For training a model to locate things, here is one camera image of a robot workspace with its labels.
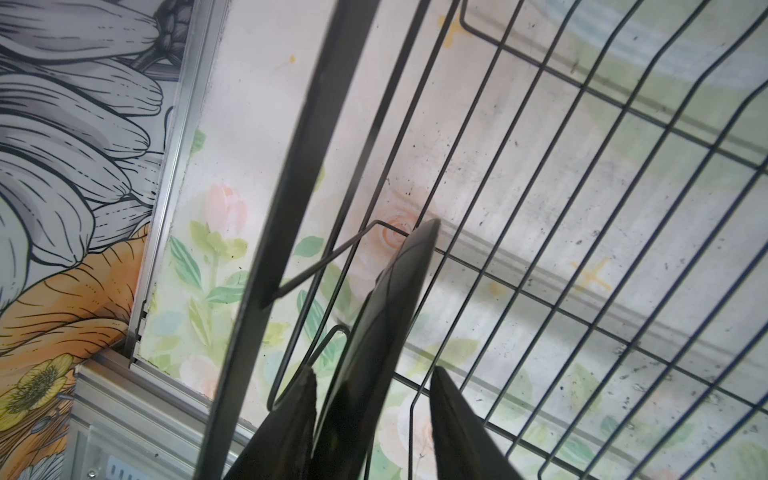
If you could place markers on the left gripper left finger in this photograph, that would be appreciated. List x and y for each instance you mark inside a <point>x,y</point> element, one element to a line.
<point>281,447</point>

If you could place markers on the aluminium rail frame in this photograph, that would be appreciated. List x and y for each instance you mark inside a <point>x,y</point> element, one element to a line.
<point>130,421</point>

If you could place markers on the black wire dish rack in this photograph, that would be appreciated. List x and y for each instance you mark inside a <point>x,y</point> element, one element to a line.
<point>599,169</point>

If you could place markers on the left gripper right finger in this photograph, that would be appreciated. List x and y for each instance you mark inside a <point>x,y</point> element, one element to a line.
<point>463,448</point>

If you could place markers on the black plate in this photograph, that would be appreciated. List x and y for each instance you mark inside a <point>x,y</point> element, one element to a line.
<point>359,388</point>

